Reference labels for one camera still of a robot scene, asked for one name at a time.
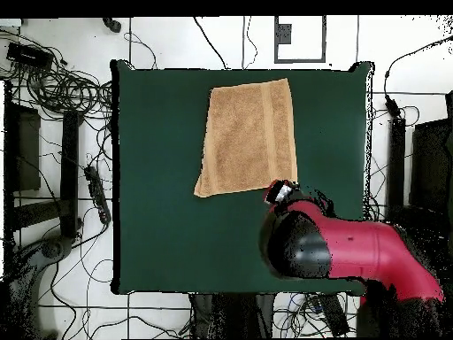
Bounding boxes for tan terry towel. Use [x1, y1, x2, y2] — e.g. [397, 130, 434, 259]
[193, 77, 299, 198]

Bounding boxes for dark green table cloth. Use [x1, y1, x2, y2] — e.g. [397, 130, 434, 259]
[110, 58, 375, 297]

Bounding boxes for black power strip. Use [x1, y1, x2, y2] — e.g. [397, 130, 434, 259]
[83, 165, 112, 225]

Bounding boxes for grey tripod base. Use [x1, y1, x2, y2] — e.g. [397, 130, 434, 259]
[6, 236, 75, 337]

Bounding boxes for small black plug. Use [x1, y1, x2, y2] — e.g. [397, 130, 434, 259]
[102, 17, 122, 34]

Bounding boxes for black rectangular box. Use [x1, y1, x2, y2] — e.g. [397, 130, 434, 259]
[6, 42, 54, 70]

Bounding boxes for black stand frame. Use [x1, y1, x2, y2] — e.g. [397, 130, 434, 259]
[384, 90, 453, 245]
[3, 80, 84, 249]

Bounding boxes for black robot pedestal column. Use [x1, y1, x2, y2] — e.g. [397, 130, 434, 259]
[188, 292, 277, 339]

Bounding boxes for grey square floor frame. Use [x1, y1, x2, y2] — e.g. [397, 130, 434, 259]
[273, 15, 327, 64]

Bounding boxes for tangled black cables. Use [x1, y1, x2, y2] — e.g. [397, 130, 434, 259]
[0, 29, 115, 123]

